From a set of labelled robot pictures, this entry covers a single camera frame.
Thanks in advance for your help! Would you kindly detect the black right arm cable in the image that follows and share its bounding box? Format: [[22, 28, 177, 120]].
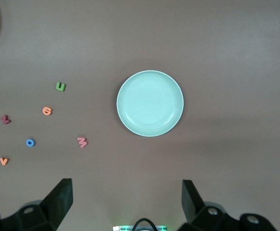
[[132, 218, 158, 231]]

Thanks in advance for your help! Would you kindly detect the green plate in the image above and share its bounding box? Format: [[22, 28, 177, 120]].
[[116, 70, 185, 138]]

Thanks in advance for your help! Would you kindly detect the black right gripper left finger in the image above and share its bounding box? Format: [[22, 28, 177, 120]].
[[0, 178, 74, 231]]

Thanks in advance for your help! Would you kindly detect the brown table cover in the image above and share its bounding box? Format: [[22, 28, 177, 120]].
[[0, 0, 280, 231]]

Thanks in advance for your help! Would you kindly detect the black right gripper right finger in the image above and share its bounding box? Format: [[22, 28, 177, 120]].
[[178, 180, 278, 231]]

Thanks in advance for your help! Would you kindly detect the pink foam letter w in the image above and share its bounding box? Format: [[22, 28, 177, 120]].
[[76, 137, 89, 149]]

